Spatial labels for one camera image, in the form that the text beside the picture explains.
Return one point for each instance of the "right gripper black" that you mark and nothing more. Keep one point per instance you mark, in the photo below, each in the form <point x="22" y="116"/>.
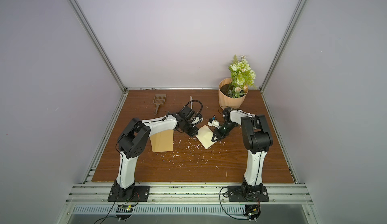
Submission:
<point x="223" y="130"/>

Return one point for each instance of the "left controller board with cable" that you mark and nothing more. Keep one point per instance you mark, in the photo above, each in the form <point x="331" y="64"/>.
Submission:
<point x="121" y="213"/>

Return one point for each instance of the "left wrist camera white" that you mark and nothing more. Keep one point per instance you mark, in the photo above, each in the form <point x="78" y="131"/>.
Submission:
<point x="197" y="120"/>

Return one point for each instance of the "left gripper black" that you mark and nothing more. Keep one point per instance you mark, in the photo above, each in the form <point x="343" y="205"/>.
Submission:
<point x="193" y="132"/>

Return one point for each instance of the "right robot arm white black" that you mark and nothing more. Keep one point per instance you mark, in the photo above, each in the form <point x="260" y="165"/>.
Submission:
<point x="257" y="139"/>

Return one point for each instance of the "tan paper envelope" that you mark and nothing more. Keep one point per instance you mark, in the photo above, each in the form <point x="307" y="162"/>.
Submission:
<point x="162" y="141"/>

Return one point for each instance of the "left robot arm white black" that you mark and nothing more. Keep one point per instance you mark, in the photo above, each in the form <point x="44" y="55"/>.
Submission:
<point x="133" y="140"/>

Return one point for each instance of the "aluminium front rail frame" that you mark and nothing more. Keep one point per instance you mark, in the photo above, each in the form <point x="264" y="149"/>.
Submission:
<point x="168" y="198"/>

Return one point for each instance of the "ribbed beige flower pot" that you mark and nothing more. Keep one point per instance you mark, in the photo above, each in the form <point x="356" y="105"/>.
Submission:
<point x="225" y="100"/>

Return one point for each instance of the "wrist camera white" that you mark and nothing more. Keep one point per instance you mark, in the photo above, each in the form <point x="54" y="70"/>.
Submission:
<point x="197" y="120"/>
<point x="213" y="122"/>

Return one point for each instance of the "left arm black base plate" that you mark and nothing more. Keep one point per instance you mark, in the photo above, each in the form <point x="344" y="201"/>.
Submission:
<point x="133" y="193"/>

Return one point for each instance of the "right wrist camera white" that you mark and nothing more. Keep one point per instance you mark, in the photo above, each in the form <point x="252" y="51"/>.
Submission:
<point x="213" y="122"/>

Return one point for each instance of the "controller board with cable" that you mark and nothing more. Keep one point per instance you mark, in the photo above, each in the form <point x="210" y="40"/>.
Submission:
<point x="121" y="213"/>
<point x="252" y="212"/>

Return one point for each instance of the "brown plastic slotted scoop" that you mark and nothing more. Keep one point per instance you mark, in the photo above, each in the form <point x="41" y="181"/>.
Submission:
<point x="159" y="99"/>

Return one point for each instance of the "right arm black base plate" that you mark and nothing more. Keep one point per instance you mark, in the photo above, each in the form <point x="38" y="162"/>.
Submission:
<point x="247" y="194"/>

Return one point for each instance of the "green white artificial flowers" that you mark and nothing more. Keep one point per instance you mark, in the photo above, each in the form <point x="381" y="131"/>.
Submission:
<point x="242" y="77"/>

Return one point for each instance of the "cream letter paper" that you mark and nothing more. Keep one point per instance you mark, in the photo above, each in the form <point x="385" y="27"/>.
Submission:
<point x="205" y="135"/>

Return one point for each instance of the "right controller board with cable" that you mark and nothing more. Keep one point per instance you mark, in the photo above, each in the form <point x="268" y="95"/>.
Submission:
<point x="252" y="212"/>

